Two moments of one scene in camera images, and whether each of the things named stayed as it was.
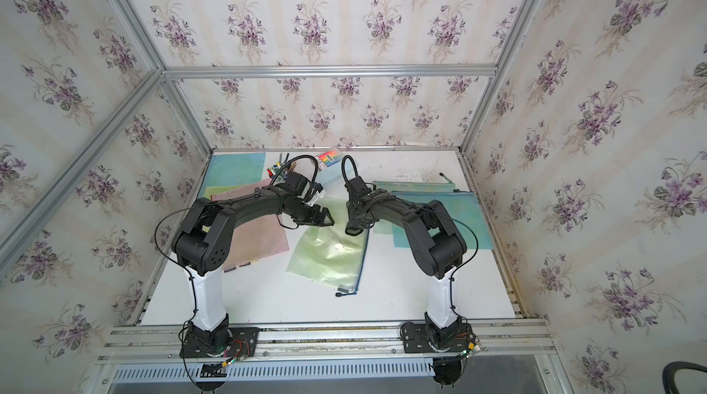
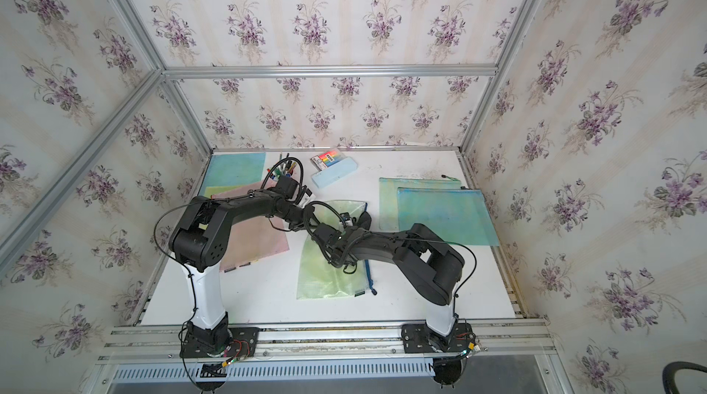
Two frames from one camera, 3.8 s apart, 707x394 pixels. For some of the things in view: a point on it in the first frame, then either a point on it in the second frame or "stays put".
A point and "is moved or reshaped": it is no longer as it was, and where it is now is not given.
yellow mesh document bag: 217,190 stays put
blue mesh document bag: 235,169 stays put
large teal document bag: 463,207 stays put
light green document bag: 330,254 is moved or reshaped
